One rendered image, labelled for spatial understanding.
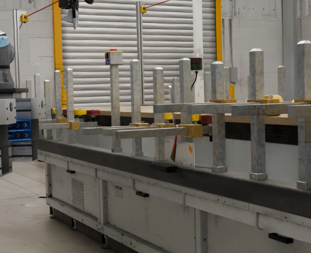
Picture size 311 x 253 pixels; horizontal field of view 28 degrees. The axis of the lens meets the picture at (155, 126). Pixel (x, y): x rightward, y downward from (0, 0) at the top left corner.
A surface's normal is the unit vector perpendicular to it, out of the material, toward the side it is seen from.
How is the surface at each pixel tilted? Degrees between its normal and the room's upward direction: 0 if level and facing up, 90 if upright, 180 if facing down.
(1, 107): 90
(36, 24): 90
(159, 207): 90
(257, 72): 90
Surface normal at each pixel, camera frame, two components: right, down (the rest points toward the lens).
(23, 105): -0.04, 0.05
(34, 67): 0.46, 0.04
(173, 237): -0.90, 0.04
